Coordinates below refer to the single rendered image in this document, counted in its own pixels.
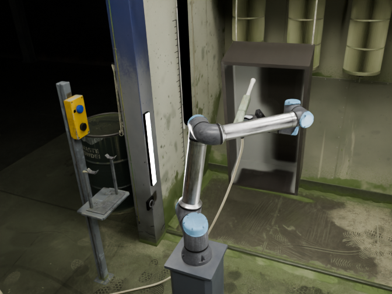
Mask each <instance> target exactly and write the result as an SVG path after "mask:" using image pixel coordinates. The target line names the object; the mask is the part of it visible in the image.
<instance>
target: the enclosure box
mask: <svg viewBox="0 0 392 294"><path fill-rule="evenodd" d="M314 49H315V44H298V43H268V42H252V41H233V43H232V44H231V46H230V47H229V49H228V51H227V52H226V54H225V55H224V57H223V58H222V60H221V62H220V65H221V74H222V91H223V108H224V117H225V125H226V124H232V123H233V122H234V120H235V117H236V114H237V112H238V109H239V106H240V103H241V101H242V98H243V96H244V95H246V94H247V91H248V88H249V86H250V81H251V79H252V78H254V79H255V83H254V85H253V88H252V90H251V93H250V97H251V100H250V104H249V106H248V109H247V112H246V115H249V114H254V115H255V112H256V110H257V109H260V110H261V111H262V113H263V114H264V115H265V116H266V117H268V116H274V115H278V114H283V113H284V104H285V101H286V100H288V99H297V100H300V105H301V106H302V107H303V108H304V109H306V110H307V111H308V110H309V100H310V89H311V82H312V71H313V60H314ZM243 139H244V145H243V151H242V154H241V158H240V162H239V165H238V168H237V172H236V175H235V177H234V180H233V183H232V185H235V186H242V187H248V188H255V189H259V190H265V191H272V192H276V193H283V194H289V195H296V196H298V190H299V184H300V178H301V175H302V169H303V157H304V151H305V140H306V128H302V127H301V126H299V130H298V133H297V135H288V134H279V133H272V132H270V133H269V132H265V133H262V134H256V135H251V136H245V137H244V138H243ZM241 144H242V140H241V138H236V139H231V140H227V141H226V150H227V168H228V176H229V184H230V182H231V179H232V176H233V173H234V170H235V167H236V164H237V160H238V157H239V153H240V149H241Z"/></svg>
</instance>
